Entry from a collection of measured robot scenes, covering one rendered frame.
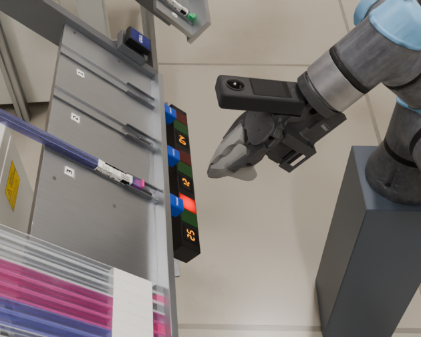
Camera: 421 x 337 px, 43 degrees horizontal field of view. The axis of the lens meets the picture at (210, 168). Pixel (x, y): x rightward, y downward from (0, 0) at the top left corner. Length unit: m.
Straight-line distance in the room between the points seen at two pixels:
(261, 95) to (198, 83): 1.52
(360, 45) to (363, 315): 0.89
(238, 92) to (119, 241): 0.25
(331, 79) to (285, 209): 1.10
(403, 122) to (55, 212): 0.61
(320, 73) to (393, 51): 0.09
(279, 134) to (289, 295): 0.91
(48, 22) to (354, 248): 0.75
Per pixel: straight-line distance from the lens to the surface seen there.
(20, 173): 1.22
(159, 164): 0.86
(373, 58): 0.68
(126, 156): 0.84
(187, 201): 0.90
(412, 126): 0.98
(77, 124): 0.82
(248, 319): 1.52
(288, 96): 0.70
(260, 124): 0.73
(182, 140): 1.00
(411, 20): 0.67
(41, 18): 0.99
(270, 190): 1.79
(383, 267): 1.24
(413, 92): 0.74
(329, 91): 0.69
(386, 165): 1.07
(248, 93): 0.69
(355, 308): 1.39
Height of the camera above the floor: 1.35
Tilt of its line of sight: 47 degrees down
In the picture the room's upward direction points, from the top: straight up
